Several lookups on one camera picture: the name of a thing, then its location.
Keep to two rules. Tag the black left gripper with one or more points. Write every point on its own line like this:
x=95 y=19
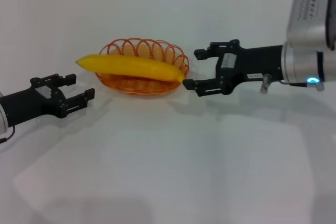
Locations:
x=26 y=103

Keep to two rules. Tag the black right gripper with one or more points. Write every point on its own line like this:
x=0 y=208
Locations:
x=252 y=61

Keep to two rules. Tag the yellow banana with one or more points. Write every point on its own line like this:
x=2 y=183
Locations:
x=126 y=66

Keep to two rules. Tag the orange woven plastic basket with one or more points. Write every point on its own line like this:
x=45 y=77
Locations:
x=141 y=87

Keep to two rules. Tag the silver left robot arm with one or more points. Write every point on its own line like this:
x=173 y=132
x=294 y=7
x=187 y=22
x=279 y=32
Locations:
x=2 y=116

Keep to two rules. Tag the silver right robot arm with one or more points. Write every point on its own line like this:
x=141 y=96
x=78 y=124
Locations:
x=307 y=24

